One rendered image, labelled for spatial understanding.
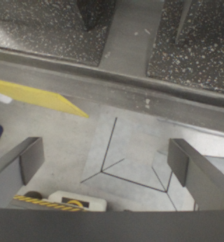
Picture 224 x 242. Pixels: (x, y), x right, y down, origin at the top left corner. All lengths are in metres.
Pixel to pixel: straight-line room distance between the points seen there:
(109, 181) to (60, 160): 0.29
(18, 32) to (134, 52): 0.20
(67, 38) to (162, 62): 0.15
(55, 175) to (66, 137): 0.22
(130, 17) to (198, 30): 0.11
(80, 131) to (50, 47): 0.69
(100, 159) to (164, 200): 0.37
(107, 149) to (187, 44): 0.70
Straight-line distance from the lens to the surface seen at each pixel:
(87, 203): 0.84
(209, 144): 0.99
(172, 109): 0.51
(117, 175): 0.90
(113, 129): 0.90
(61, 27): 0.32
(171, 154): 0.17
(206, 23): 0.32
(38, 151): 0.17
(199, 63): 0.28
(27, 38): 0.34
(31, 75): 0.63
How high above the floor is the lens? 0.91
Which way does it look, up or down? 79 degrees down
